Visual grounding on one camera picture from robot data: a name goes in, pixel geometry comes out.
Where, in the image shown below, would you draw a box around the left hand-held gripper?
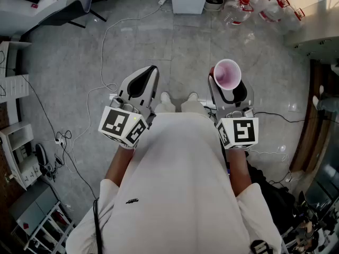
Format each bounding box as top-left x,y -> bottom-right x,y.
98,65 -> 160,150

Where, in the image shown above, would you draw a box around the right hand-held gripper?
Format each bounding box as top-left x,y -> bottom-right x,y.
208,75 -> 259,150

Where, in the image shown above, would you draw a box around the pink cup white rim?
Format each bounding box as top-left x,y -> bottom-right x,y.
209,59 -> 242,91

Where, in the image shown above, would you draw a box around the person's left forearm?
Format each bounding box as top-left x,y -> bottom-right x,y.
104,144 -> 136,187

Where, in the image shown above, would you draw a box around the person's right forearm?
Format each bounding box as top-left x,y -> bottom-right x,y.
227,149 -> 252,197

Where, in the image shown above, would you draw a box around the person's white trousers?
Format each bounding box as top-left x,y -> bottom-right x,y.
154,101 -> 210,116

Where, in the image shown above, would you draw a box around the dark blue chair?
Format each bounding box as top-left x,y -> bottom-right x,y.
39,0 -> 108,37

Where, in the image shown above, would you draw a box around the person's white shirt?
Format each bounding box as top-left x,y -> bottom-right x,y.
65,112 -> 283,254

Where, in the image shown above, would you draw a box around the black equipment box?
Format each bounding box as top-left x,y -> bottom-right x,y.
247,162 -> 296,222

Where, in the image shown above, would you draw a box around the black round floor device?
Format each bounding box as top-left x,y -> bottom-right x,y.
34,143 -> 48,169

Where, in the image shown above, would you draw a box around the white perforated panel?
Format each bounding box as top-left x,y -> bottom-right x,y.
0,74 -> 30,103

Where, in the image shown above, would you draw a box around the white curved desk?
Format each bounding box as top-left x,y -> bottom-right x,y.
0,0 -> 95,37

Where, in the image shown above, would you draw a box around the white shelf unit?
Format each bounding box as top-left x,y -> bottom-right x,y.
0,123 -> 43,190

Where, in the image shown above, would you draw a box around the long white cable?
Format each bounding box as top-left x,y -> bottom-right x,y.
71,0 -> 166,174

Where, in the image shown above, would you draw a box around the thin black cable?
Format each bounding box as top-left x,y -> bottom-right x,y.
254,111 -> 307,123

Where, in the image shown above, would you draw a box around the brown wooden door frame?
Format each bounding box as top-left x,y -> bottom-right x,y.
290,59 -> 332,173

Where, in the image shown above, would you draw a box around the long black floor cable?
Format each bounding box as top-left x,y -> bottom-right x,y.
21,74 -> 97,201

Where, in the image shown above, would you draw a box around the grey cabinet on white frame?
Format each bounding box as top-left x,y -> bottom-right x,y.
9,185 -> 76,252

